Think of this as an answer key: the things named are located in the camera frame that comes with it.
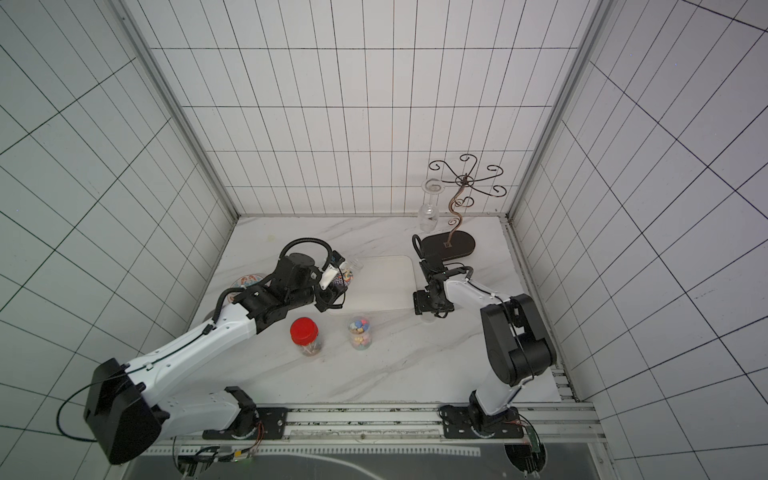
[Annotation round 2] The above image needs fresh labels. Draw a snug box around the colourful patterned plate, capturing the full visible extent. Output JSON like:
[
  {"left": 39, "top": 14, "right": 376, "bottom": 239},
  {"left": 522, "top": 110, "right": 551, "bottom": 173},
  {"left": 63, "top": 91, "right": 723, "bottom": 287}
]
[{"left": 231, "top": 273, "right": 265, "bottom": 288}]

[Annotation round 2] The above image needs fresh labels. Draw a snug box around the open colourful candy jar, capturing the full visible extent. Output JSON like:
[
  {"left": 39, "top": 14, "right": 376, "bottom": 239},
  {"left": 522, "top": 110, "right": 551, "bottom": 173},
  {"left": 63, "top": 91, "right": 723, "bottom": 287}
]
[{"left": 348, "top": 316, "right": 372, "bottom": 350}]

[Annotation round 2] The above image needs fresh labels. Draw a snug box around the red lid candy jar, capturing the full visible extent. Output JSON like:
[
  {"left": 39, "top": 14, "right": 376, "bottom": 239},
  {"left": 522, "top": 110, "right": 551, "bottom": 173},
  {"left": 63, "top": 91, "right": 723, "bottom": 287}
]
[{"left": 289, "top": 317, "right": 322, "bottom": 356}]

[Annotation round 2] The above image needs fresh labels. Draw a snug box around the copper glass rack dark base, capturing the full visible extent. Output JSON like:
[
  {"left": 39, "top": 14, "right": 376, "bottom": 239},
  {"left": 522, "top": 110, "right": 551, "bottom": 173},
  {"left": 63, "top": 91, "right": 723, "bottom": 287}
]
[{"left": 412, "top": 153, "right": 508, "bottom": 261}]

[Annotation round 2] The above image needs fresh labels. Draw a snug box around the white cutting board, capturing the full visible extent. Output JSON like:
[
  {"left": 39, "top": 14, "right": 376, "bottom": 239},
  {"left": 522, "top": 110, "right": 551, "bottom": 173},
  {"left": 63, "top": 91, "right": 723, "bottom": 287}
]
[{"left": 334, "top": 255, "right": 417, "bottom": 314}]

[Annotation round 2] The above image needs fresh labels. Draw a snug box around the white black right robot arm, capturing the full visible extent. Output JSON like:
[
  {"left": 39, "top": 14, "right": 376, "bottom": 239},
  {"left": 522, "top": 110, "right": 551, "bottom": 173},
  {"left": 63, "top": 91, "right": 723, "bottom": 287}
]
[{"left": 411, "top": 235, "right": 557, "bottom": 439}]

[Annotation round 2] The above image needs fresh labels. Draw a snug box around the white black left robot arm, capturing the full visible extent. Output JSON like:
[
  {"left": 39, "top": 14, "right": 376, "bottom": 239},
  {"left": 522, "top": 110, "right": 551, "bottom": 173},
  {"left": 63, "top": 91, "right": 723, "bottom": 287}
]
[{"left": 83, "top": 237, "right": 354, "bottom": 465}]

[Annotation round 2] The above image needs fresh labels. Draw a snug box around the clear hanging wine glass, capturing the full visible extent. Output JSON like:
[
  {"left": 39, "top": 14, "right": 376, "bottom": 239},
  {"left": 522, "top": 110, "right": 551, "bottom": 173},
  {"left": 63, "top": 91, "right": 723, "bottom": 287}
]
[{"left": 418, "top": 178, "right": 444, "bottom": 233}]

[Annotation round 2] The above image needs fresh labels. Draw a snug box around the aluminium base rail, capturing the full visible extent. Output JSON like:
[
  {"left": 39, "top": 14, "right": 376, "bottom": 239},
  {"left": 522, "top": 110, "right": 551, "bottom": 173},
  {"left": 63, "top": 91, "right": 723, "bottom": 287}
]
[{"left": 146, "top": 403, "right": 607, "bottom": 461}]

